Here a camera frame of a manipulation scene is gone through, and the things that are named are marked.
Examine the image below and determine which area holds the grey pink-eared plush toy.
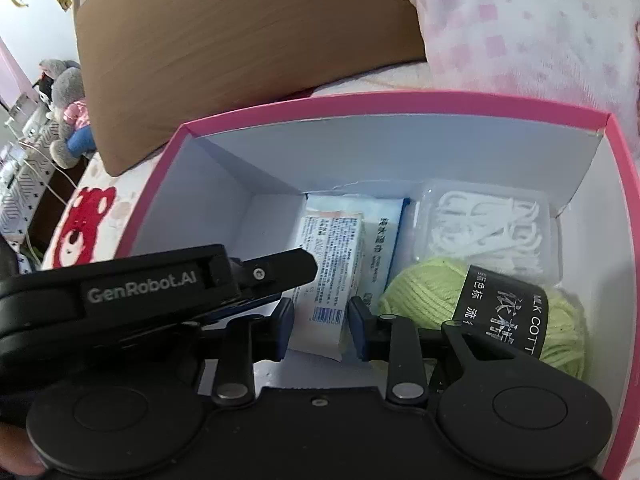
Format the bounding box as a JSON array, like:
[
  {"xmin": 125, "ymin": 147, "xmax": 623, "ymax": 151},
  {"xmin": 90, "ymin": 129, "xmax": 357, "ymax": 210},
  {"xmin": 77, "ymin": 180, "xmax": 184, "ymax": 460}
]
[{"xmin": 39, "ymin": 58, "xmax": 81, "ymax": 73}]

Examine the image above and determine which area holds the clear plastic floss pick box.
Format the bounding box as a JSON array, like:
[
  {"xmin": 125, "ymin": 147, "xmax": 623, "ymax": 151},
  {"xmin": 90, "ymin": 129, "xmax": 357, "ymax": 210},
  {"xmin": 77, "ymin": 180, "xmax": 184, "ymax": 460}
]
[{"xmin": 410, "ymin": 178, "xmax": 566, "ymax": 288}]

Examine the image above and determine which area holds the pink hanging cloth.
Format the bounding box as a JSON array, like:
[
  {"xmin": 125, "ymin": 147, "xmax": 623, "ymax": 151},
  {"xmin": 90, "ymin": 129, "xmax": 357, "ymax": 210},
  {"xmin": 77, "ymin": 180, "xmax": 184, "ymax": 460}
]
[{"xmin": 0, "ymin": 35, "xmax": 36, "ymax": 111}]

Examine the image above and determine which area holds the bedside table with patterned cloth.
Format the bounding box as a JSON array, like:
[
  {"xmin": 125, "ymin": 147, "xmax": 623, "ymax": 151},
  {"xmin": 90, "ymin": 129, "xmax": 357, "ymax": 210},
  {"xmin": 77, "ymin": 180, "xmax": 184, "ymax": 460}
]
[{"xmin": 0, "ymin": 110, "xmax": 58, "ymax": 256}]

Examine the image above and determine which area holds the pink checked pillow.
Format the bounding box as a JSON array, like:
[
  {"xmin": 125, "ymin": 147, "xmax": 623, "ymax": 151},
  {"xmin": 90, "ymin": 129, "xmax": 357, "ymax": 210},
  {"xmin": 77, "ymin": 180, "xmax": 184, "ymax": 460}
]
[{"xmin": 385, "ymin": 0, "xmax": 640, "ymax": 138}]

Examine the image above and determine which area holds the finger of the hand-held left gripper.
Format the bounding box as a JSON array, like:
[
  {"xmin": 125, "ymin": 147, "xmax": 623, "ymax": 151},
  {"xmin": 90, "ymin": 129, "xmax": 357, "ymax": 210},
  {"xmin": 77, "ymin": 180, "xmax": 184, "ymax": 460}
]
[
  {"xmin": 227, "ymin": 247, "xmax": 319, "ymax": 302},
  {"xmin": 202, "ymin": 296, "xmax": 281, "ymax": 326}
]

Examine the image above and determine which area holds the pink cardboard box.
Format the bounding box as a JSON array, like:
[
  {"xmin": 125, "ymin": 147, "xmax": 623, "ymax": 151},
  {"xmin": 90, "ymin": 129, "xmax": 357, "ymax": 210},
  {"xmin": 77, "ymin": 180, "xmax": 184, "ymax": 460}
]
[{"xmin": 112, "ymin": 89, "xmax": 640, "ymax": 480}]

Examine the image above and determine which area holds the person's left hand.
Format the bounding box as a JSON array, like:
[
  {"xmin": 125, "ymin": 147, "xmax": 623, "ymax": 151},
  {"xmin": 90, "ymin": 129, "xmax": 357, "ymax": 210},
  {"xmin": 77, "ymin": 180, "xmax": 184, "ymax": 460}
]
[{"xmin": 0, "ymin": 427, "xmax": 46, "ymax": 478}]

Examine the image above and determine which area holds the green yarn ball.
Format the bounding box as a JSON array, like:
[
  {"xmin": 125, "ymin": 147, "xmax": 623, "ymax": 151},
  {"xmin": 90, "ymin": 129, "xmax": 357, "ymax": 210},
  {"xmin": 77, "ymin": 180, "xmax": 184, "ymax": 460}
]
[{"xmin": 376, "ymin": 256, "xmax": 590, "ymax": 381}]

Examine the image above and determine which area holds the grey plush toy pink shirt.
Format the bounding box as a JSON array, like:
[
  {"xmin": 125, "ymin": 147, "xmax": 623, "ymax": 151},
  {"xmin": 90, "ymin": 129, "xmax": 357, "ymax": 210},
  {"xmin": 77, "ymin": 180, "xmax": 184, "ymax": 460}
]
[{"xmin": 49, "ymin": 66, "xmax": 97, "ymax": 170}]

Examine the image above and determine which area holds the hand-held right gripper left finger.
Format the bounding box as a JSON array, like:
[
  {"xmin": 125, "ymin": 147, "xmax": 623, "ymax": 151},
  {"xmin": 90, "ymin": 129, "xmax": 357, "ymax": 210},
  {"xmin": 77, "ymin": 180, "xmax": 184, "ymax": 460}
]
[{"xmin": 212, "ymin": 297, "xmax": 296, "ymax": 407}]

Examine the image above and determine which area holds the blue wet wipes packet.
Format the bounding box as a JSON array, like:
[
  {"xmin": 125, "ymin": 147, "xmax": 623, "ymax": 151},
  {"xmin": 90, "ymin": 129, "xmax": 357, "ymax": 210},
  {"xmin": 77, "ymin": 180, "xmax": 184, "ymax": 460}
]
[{"xmin": 305, "ymin": 191, "xmax": 413, "ymax": 306}]

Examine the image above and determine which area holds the small white packet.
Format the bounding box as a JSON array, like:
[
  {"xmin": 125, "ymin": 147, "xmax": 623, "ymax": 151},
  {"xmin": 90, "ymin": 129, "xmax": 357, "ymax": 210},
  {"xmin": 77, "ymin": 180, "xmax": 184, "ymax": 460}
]
[{"xmin": 287, "ymin": 212, "xmax": 366, "ymax": 363}]

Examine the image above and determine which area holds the brown pillow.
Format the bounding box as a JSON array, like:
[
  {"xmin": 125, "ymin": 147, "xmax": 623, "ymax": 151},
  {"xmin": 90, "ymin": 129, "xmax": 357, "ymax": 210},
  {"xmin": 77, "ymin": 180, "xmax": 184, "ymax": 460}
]
[{"xmin": 74, "ymin": 0, "xmax": 428, "ymax": 178}]

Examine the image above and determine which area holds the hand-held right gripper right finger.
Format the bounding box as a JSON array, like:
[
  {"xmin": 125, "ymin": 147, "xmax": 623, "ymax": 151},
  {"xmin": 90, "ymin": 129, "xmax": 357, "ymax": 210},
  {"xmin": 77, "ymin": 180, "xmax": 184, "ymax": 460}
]
[{"xmin": 348, "ymin": 297, "xmax": 540, "ymax": 406}]

